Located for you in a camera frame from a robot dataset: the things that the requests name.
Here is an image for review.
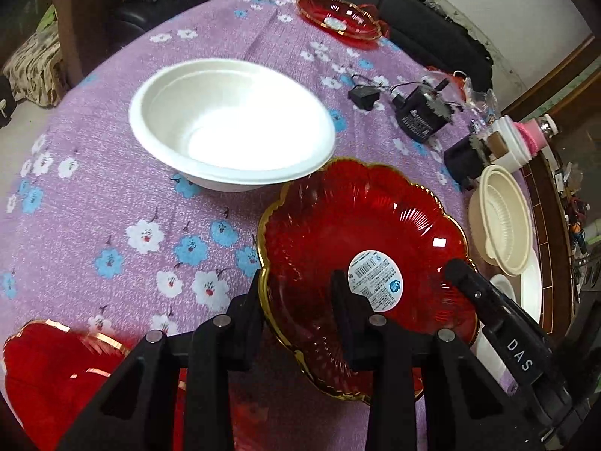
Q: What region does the cream plastic bowl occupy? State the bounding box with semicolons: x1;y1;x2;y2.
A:
468;165;534;277

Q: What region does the red wedding plate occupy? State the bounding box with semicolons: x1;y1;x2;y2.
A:
2;318;264;451

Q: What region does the red gold-rimmed plate with sticker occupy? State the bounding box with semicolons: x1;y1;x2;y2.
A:
258;158;479;402

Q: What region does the white paper bowl at edge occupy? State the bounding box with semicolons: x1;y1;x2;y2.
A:
519;248;543;323

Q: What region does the black cylindrical device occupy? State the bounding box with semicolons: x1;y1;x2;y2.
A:
443;133;490;191

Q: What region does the white plastic jar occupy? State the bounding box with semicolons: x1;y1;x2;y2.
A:
489;116;531;173

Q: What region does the brown tape roll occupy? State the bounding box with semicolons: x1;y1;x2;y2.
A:
485;132;508;159

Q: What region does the small black plug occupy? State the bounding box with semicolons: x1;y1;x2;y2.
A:
347;85;380;111

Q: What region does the far red gold-rimmed plate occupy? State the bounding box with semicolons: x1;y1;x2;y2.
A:
296;0;389;43

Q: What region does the patterned cushion stool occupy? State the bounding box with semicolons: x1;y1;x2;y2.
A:
2;27;65;108

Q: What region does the brown armchair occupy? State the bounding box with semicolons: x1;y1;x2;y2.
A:
53;0;122;86

